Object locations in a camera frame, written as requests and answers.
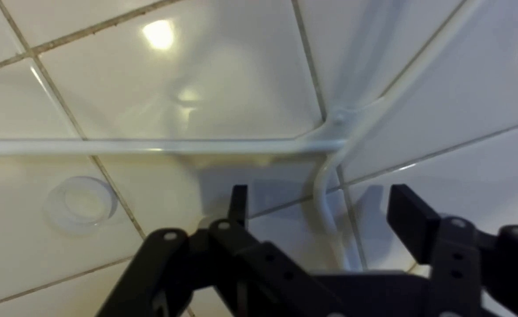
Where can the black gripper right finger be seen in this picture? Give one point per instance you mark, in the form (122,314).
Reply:
(414,214)

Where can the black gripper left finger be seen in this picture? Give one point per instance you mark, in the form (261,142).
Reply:
(240,205)

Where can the clear round plastic cap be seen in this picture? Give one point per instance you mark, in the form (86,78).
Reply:
(79,204)

